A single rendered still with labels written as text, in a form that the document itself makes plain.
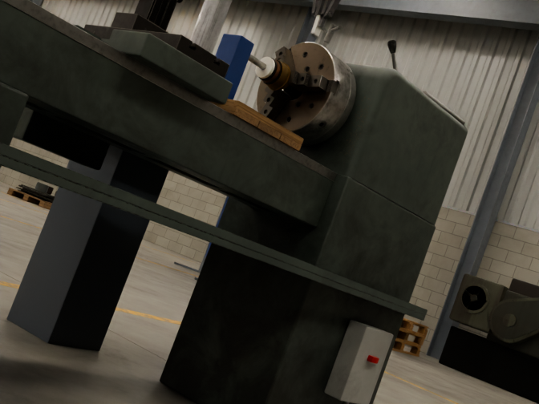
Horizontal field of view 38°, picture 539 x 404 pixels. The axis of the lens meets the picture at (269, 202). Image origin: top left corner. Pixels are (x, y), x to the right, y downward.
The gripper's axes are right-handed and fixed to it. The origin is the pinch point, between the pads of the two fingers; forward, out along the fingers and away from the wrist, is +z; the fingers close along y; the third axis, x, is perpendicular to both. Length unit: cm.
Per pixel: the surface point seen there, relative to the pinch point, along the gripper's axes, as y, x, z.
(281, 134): 26, -27, 47
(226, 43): 8, -43, 27
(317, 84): 21.6, -14.8, 26.6
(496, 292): -308, 843, -11
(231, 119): 24, -46, 51
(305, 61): 10.3, -10.9, 17.6
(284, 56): 5.6, -16.2, 18.5
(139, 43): 29, -86, 47
